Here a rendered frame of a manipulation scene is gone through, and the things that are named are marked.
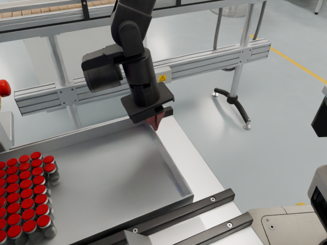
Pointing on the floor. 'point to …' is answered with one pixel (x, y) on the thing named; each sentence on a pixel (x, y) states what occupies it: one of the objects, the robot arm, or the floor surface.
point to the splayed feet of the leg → (234, 105)
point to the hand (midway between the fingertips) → (154, 126)
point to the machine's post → (4, 140)
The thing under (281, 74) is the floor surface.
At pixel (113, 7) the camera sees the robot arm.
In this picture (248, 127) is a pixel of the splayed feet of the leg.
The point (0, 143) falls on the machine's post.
